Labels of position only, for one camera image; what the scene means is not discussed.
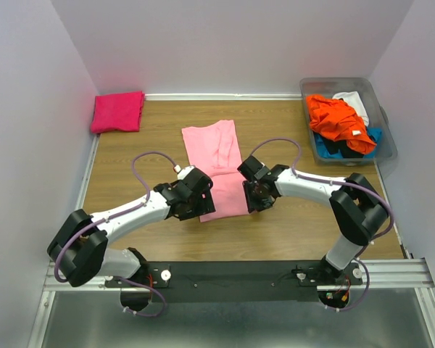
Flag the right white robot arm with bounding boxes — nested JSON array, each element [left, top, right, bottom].
[[238, 156, 393, 285]]

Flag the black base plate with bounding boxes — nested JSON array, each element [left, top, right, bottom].
[[104, 260, 363, 309]]

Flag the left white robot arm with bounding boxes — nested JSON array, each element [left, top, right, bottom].
[[47, 166, 215, 287]]

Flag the aluminium rail frame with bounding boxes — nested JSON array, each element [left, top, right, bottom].
[[28, 249, 435, 347]]

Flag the blue t-shirt in bin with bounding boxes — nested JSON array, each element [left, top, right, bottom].
[[315, 126, 384, 160]]

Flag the orange t-shirt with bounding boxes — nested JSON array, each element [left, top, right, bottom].
[[305, 94, 377, 155]]

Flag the clear plastic bin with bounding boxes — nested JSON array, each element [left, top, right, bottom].
[[299, 78, 397, 165]]

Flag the light pink t-shirt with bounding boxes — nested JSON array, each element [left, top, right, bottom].
[[181, 120, 248, 223]]

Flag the white t-shirt in bin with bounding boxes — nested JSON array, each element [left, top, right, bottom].
[[333, 91, 370, 127]]

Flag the folded magenta t-shirt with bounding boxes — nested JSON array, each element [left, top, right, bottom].
[[90, 91, 145, 134]]

